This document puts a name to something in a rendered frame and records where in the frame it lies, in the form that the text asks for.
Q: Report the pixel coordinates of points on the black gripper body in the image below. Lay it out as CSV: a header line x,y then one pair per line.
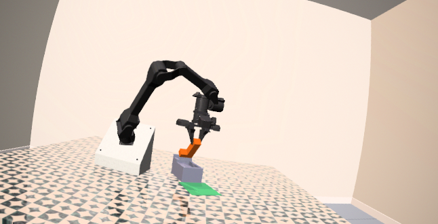
x,y
192,124

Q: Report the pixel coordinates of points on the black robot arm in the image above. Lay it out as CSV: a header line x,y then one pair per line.
x,y
156,76

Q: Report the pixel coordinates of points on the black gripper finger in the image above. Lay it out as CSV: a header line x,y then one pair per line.
x,y
202,133
191,134

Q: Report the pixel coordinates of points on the orange block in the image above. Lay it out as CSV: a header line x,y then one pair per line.
x,y
191,149

